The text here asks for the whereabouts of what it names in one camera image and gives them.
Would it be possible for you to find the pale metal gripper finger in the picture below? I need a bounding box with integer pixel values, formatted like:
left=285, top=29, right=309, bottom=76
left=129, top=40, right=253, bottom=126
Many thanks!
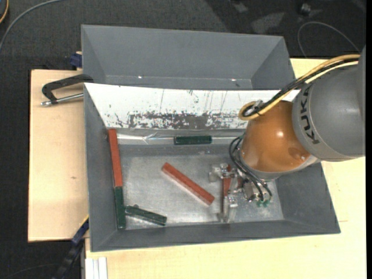
left=217, top=195, right=239, bottom=223
left=208, top=163, right=238, bottom=183

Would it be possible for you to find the red-brown block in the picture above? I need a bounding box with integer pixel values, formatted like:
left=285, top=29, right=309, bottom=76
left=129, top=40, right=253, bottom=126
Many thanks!
left=221, top=164, right=234, bottom=215
left=161, top=162, right=216, bottom=207
left=108, top=128, right=123, bottom=188

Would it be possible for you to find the dark green flat block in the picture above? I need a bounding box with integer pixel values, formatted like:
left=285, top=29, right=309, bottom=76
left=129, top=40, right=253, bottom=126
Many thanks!
left=113, top=186, right=127, bottom=230
left=173, top=135, right=213, bottom=146
left=124, top=205, right=168, bottom=227

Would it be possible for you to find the grey metal bin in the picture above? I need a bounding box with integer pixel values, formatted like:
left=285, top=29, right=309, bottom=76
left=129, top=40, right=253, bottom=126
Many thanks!
left=80, top=24, right=341, bottom=253

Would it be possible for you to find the pale wood flat board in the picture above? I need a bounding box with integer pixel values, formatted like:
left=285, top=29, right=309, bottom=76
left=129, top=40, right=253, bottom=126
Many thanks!
left=27, top=69, right=90, bottom=242

